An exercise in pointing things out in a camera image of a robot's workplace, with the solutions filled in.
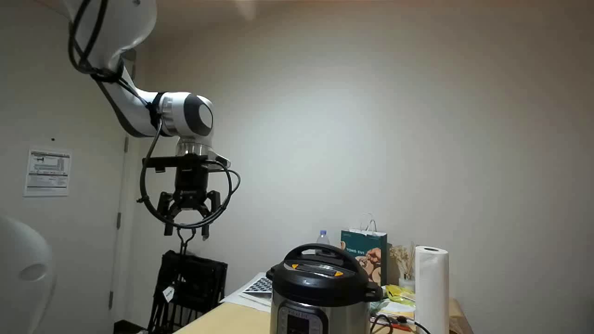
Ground black rice cooker lid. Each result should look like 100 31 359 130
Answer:
265 243 385 308

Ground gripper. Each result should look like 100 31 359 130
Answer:
156 166 223 241

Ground white paper towel roll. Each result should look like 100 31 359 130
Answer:
414 245 450 334

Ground brown paper bag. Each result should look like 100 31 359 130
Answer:
447 298 475 334

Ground black folded rack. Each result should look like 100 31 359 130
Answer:
147 227 229 334

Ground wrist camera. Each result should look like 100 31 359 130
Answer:
141 156 229 173

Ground dried flowers in vase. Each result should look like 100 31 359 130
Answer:
389 241 417 292

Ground white paper notice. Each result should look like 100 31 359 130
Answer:
23 148 73 198

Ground red tool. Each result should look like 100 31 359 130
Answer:
370 317 413 332

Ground silver rice cooker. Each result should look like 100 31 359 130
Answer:
265 243 385 334

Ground black cable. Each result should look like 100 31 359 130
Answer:
369 314 433 334

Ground white door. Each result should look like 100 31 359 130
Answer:
0 46 138 334

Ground yellow packet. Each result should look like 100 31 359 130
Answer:
385 284 416 308

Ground green paper gift bag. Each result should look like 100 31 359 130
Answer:
340 213 389 287

